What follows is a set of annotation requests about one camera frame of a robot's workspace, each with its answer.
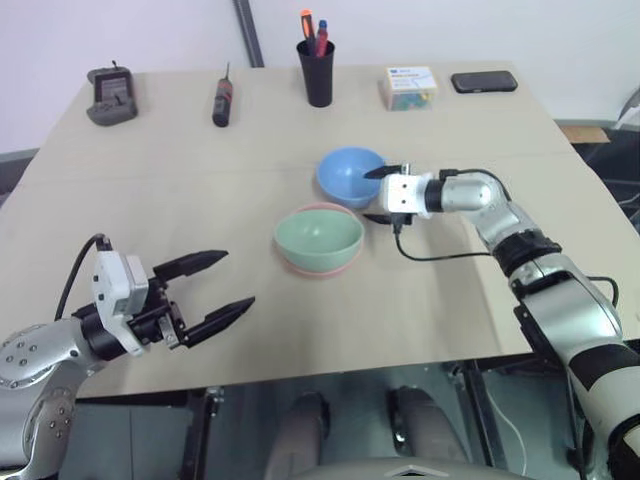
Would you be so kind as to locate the pink plastic bowl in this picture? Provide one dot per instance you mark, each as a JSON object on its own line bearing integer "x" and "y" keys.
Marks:
{"x": 320, "y": 274}

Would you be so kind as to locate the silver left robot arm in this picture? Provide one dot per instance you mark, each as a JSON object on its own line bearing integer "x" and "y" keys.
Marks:
{"x": 30, "y": 360}

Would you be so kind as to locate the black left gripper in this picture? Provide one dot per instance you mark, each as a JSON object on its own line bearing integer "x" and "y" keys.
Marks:
{"x": 155, "y": 320}

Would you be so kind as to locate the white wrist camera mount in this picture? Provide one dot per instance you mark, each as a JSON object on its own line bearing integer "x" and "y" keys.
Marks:
{"x": 116, "y": 290}
{"x": 402, "y": 195}

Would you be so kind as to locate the clear box of coloured pins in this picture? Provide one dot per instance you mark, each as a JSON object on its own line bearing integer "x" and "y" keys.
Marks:
{"x": 410, "y": 90}

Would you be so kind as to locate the black table leg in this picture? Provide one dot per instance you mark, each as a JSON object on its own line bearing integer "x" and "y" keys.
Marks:
{"x": 480, "y": 415}
{"x": 200, "y": 435}

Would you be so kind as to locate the red pen with blue cap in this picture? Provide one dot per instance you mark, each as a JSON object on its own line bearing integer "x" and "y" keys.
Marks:
{"x": 322, "y": 37}

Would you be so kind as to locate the grey metal pole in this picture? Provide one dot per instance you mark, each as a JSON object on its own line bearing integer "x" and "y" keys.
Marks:
{"x": 250, "y": 35}

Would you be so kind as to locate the black and red screwdriver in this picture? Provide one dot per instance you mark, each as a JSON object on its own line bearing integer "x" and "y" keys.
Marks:
{"x": 222, "y": 102}

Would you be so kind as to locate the green plastic bowl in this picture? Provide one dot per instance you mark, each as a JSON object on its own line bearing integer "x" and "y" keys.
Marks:
{"x": 317, "y": 240}

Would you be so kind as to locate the grey robot torso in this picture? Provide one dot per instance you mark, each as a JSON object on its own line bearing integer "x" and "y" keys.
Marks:
{"x": 415, "y": 472}

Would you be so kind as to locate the black pen cup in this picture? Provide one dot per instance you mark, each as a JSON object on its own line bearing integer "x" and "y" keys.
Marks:
{"x": 317, "y": 80}

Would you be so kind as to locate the black oblong case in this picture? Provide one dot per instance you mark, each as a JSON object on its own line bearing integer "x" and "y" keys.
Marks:
{"x": 483, "y": 82}

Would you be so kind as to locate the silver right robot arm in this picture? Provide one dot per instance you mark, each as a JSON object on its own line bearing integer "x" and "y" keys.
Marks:
{"x": 550, "y": 300}

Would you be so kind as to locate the brown cardboard piece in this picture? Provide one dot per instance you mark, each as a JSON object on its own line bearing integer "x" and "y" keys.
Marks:
{"x": 585, "y": 135}

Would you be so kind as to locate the blue plastic bowl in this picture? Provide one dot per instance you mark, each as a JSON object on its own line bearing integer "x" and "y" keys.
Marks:
{"x": 345, "y": 175}

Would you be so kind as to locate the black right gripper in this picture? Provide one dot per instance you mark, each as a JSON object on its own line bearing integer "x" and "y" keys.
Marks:
{"x": 402, "y": 219}

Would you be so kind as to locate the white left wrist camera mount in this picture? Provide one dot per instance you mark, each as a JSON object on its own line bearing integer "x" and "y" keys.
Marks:
{"x": 116, "y": 290}

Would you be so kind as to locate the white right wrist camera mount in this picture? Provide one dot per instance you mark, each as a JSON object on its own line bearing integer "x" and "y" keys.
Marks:
{"x": 402, "y": 195}

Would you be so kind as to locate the grey handheld device in cradle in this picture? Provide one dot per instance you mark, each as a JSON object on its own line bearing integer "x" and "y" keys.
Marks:
{"x": 112, "y": 97}

